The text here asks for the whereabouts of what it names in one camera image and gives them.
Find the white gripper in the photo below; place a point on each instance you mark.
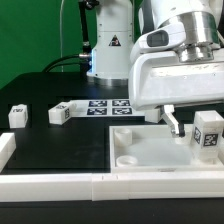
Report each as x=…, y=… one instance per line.
x=158, y=79

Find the white front fence wall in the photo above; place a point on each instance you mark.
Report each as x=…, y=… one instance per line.
x=98, y=187

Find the white left fence wall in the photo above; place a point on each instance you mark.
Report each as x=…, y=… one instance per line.
x=7, y=147

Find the white square tabletop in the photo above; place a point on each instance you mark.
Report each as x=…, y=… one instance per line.
x=152, y=148

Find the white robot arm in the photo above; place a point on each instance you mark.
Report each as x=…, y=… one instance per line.
x=110, y=58

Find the white fence wall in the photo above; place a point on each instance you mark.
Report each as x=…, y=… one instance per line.
x=7, y=147
x=98, y=187

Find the white marker base sheet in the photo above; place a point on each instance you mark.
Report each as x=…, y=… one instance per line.
x=104, y=108

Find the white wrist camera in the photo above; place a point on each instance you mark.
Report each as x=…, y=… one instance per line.
x=167, y=37

